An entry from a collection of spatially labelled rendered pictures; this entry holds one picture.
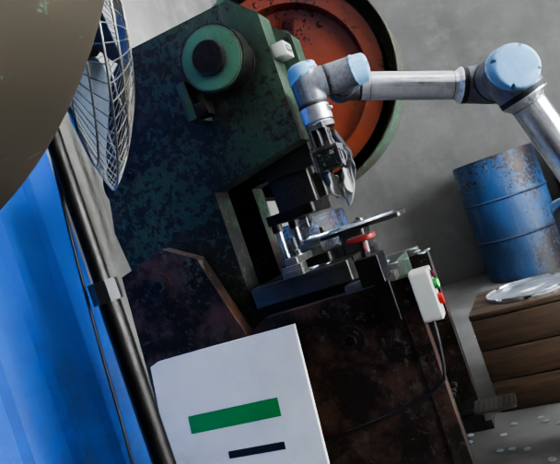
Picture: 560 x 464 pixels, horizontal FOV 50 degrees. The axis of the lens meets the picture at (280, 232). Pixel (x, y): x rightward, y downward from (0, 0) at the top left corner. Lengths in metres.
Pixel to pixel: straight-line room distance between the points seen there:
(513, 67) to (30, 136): 1.19
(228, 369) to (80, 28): 1.30
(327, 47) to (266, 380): 1.22
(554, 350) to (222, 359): 1.10
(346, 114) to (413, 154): 2.94
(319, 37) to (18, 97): 1.81
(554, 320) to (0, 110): 1.90
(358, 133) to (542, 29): 3.20
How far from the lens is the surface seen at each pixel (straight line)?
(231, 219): 1.83
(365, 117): 2.18
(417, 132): 5.14
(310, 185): 1.80
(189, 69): 1.70
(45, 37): 0.56
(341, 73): 1.50
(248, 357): 1.71
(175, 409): 1.87
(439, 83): 1.67
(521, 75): 1.55
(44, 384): 2.43
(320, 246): 1.81
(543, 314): 2.19
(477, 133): 5.11
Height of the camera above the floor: 0.82
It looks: 1 degrees up
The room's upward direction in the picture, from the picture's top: 19 degrees counter-clockwise
